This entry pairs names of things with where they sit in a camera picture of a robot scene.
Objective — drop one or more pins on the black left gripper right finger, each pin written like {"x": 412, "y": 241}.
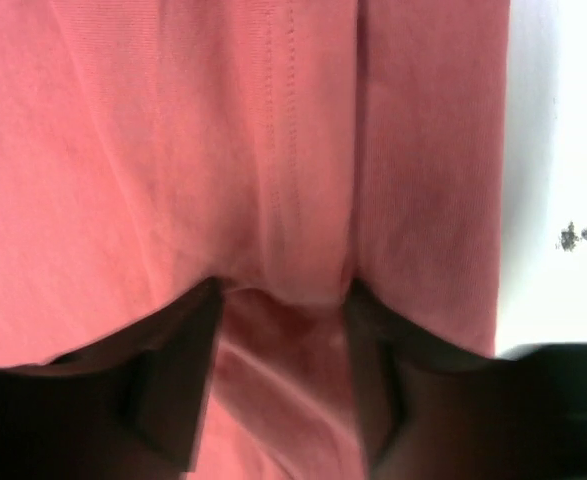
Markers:
{"x": 428, "y": 409}

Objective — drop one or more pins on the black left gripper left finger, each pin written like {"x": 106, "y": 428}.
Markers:
{"x": 128, "y": 406}

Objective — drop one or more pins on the pink red t-shirt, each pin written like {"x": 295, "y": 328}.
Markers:
{"x": 283, "y": 146}

